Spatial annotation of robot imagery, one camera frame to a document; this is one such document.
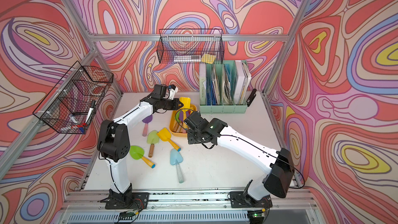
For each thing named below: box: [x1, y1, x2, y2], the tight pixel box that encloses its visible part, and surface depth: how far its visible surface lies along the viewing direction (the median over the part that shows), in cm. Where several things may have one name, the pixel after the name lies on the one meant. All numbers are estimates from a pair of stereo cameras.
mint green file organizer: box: [199, 59, 248, 115], surface depth 101 cm
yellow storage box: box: [168, 104, 197, 138], surface depth 98 cm
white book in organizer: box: [234, 60, 252, 105], surface depth 100 cm
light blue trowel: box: [169, 148, 184, 184], surface depth 88 cm
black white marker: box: [84, 100, 96, 125], surface depth 70 cm
